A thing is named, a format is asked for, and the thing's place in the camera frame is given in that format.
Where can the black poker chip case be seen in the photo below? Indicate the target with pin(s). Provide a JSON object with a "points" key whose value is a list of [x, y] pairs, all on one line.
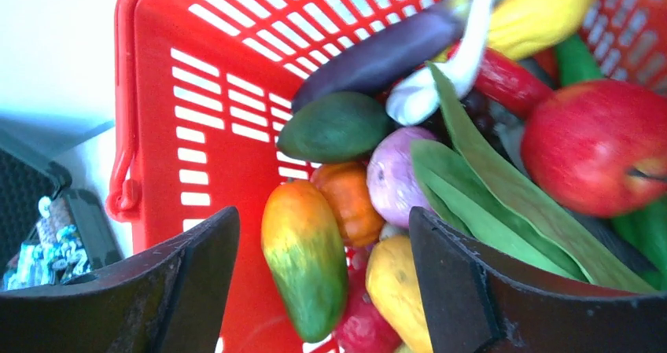
{"points": [[51, 232]]}

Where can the yellow toy pepper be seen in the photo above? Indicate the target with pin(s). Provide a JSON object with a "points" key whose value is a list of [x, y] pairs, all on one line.
{"points": [[521, 28]]}

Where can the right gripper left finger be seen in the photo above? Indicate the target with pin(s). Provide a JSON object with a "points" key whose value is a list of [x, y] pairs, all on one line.
{"points": [[169, 298]]}

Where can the green toy leaf vegetable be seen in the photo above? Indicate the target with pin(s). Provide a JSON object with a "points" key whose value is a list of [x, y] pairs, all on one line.
{"points": [[472, 186]]}

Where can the purple toy eggplant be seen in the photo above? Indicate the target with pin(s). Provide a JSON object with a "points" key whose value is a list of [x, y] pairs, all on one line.
{"points": [[370, 66]]}

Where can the pink toy onion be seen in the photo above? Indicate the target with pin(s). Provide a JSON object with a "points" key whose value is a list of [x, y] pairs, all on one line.
{"points": [[391, 181]]}

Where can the red toy chili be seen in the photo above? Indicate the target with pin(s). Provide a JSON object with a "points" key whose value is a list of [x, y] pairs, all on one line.
{"points": [[505, 81]]}

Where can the red toy tomato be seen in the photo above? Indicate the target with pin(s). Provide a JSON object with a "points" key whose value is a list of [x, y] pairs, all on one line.
{"points": [[598, 147]]}

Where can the orange toy pumpkin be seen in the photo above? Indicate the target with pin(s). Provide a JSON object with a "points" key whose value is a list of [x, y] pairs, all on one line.
{"points": [[345, 188]]}

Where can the red plastic basket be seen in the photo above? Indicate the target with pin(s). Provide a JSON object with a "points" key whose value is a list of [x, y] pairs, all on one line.
{"points": [[202, 88]]}

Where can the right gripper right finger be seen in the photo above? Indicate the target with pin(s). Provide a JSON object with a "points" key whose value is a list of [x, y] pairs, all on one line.
{"points": [[478, 299]]}

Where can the dark green toy vegetable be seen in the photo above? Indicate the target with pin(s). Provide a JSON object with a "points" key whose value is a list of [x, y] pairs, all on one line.
{"points": [[336, 128]]}

